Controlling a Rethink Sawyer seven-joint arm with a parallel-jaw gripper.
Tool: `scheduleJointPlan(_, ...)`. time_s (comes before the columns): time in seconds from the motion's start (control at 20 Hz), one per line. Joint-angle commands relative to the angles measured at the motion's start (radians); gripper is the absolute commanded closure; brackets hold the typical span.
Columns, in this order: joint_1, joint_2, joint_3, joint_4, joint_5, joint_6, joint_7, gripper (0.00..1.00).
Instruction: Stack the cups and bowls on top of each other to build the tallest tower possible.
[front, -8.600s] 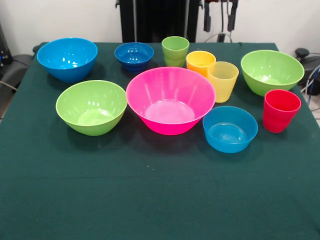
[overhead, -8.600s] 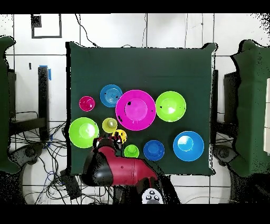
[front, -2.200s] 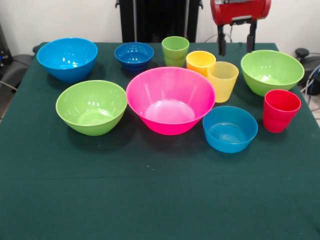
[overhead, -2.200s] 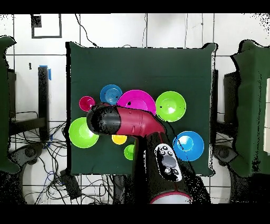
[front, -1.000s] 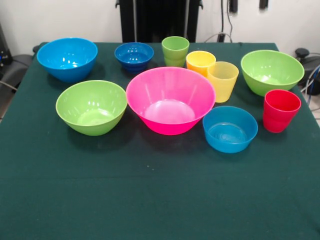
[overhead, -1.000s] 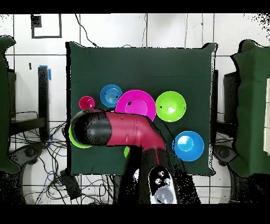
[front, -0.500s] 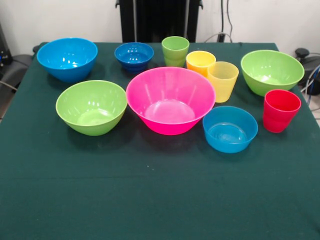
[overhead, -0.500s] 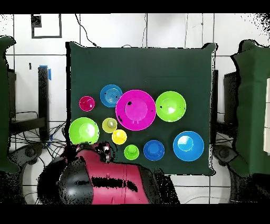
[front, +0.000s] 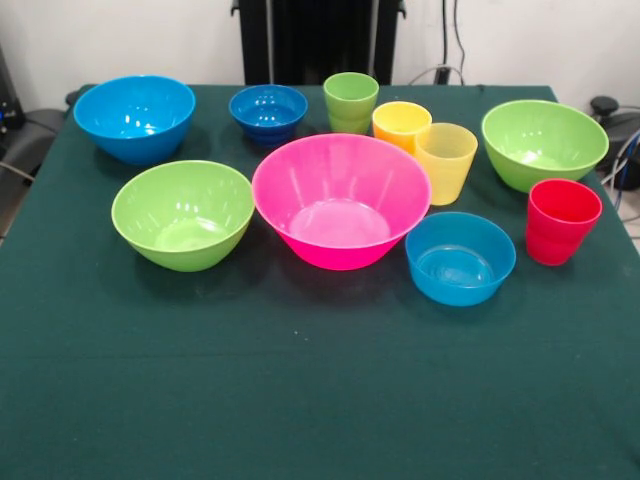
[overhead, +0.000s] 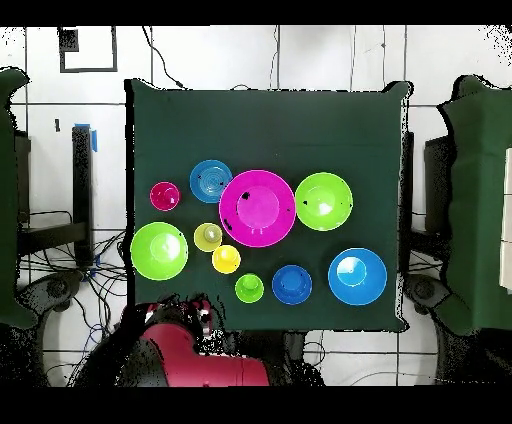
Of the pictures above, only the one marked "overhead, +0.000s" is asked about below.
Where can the small light blue bowl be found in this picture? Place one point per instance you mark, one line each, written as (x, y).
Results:
(210, 181)

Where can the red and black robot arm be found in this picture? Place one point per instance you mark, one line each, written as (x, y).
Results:
(208, 364)

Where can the large pink plastic bowl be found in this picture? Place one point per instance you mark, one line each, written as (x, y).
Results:
(257, 208)

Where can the pale yellow translucent cup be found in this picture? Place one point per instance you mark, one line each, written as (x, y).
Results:
(208, 237)

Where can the orange-yellow plastic cup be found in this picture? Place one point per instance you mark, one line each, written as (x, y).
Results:
(226, 259)

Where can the green plastic bowl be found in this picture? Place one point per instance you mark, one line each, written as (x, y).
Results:
(159, 250)
(324, 201)

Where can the green plastic cup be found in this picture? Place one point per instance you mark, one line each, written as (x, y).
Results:
(249, 288)

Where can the small dark blue bowl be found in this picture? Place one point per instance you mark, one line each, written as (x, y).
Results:
(292, 284)

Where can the dark green tablecloth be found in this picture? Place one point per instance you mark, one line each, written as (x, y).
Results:
(260, 128)

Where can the red plastic cup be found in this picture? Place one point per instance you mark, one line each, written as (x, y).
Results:
(165, 196)

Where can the large blue plastic bowl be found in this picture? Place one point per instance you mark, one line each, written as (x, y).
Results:
(357, 276)

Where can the neighbouring green cloth table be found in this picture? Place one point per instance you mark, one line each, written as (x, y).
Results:
(476, 220)
(8, 200)

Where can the black stand post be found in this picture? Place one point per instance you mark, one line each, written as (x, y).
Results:
(82, 192)
(408, 200)

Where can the grey pedestal foot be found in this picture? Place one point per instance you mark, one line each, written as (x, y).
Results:
(424, 290)
(56, 288)

